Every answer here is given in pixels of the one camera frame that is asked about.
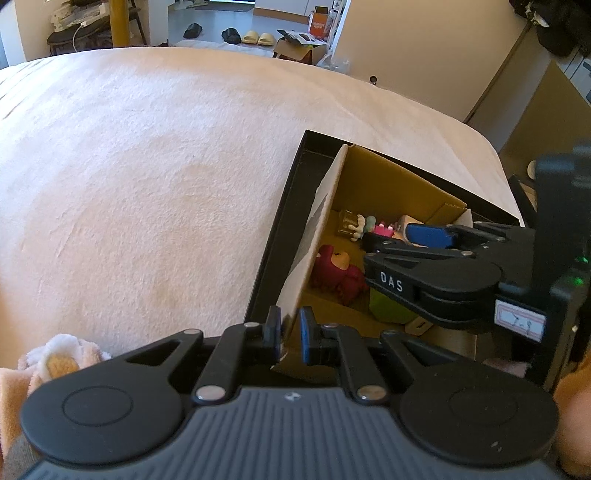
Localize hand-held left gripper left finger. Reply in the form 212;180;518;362
121;305;284;405

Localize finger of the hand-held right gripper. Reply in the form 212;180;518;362
362;250;505;330
361;220;535;269

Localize dark chair with clutter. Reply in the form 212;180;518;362
45;0;149;52

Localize brown headboard panel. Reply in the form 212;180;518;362
465;25;591;163

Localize white floor mat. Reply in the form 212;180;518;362
174;39;279;59

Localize cardboard box with papers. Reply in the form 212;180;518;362
274;29;329;64

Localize teal toy figurine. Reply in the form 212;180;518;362
349;213;378;242

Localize orange carton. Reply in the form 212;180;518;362
308;6;334;40

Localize clear plastic bag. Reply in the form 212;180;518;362
318;54;352;73

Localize red toy figurine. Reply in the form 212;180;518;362
310;244;370;306

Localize black hanging clothes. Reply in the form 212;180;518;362
507;0;591;58

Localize black tray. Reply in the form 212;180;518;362
244;128;528;371

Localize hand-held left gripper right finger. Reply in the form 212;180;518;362
298;306;468;402

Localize light plush blanket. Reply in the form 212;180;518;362
0;45;521;371

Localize person's right forearm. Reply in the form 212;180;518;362
553;364;591;478

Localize plush flower toy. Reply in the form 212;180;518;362
0;366;52;463

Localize white plush toy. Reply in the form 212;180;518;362
17;334;112;385

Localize small clear plastic case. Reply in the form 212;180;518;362
338;209;359;237

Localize green block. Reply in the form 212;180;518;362
368;285;417;325

